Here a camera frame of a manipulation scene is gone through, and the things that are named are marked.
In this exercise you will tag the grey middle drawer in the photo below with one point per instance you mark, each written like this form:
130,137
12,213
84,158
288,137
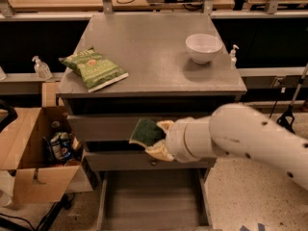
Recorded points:
136,160

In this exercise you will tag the black handle at left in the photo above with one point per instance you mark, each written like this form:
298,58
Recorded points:
12,115

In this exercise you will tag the white ceramic bowl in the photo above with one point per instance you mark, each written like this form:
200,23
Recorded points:
202,48

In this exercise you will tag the green chip bag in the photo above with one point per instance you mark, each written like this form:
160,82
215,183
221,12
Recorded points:
96,71

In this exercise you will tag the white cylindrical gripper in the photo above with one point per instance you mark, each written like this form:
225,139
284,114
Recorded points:
175,139

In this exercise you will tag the grey drawer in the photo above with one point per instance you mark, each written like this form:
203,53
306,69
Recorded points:
136,160
154,200
103,128

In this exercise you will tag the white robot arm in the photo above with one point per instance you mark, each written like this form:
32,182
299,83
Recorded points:
234,129

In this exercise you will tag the snack packages in box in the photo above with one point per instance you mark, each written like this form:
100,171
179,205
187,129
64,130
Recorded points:
61,147

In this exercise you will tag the brown cardboard box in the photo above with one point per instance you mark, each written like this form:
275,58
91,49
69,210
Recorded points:
26,177

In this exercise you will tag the clear sanitizer pump bottle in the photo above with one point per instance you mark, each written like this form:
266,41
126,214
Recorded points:
41,69

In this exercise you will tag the small white pump bottle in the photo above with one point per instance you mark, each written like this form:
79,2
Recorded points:
233,53

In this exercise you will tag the black tripod stand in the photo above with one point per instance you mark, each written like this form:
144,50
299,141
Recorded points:
287,119

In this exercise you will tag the grey bottom drawer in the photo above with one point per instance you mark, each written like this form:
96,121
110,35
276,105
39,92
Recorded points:
154,200

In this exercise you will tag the grey top drawer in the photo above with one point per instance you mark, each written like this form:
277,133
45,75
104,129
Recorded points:
103,128

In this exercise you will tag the grey drawer cabinet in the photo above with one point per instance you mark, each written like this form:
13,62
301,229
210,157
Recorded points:
163,81

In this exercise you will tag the green yellow sponge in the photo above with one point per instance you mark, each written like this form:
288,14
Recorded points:
147,133

